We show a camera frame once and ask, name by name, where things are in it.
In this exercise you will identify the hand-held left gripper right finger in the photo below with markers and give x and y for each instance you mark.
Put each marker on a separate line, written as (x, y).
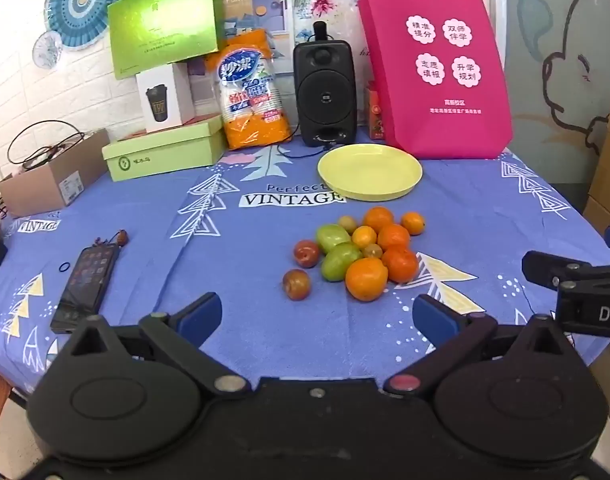
(432, 317)

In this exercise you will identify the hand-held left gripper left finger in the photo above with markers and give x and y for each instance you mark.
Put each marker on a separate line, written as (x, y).
(202, 317)

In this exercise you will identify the small yellow-green plum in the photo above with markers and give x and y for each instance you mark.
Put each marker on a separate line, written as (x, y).
(347, 222)
(372, 250)

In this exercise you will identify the small orange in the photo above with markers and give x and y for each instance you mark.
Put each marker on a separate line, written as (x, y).
(364, 236)
(413, 223)

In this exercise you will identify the red plum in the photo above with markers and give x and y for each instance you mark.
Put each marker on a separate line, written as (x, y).
(297, 285)
(306, 253)

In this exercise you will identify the green mango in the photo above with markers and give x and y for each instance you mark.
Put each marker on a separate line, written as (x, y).
(333, 237)
(341, 261)

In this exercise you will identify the yellow plastic plate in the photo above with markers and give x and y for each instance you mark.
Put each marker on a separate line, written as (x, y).
(370, 170)

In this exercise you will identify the brown bead phone charm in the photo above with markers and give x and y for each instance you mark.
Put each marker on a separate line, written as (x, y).
(122, 237)

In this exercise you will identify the black smartphone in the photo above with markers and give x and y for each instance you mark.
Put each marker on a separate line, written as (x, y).
(82, 285)

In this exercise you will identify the blue printed tablecloth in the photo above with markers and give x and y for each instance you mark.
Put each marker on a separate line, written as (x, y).
(135, 200)

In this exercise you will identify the light green flat box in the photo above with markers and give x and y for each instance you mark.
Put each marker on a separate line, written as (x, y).
(160, 155)

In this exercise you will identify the orange paper cup packet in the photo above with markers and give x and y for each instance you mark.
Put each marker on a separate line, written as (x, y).
(255, 120)

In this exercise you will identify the red-orange carton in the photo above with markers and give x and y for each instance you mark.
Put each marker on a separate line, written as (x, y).
(375, 120)

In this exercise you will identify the brown cardboard box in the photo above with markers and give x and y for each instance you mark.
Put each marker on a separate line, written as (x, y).
(45, 185)

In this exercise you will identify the pink tote bag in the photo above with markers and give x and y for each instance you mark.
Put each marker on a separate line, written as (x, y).
(435, 85)

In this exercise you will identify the white cup box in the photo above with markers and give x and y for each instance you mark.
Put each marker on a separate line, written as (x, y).
(175, 90)

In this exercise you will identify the black speaker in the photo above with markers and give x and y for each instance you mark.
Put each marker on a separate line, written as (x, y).
(325, 95)

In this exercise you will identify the large green gift box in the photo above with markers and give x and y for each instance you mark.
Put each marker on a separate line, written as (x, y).
(165, 25)

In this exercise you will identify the black microphone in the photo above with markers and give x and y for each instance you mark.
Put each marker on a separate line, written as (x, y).
(321, 32)

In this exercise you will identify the small blue paper fan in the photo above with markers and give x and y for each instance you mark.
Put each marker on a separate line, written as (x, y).
(47, 49)

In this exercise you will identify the large blue paper fan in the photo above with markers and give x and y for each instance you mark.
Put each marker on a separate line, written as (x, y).
(77, 5)

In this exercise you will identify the floral wall poster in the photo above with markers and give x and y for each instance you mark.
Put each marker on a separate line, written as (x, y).
(335, 5)

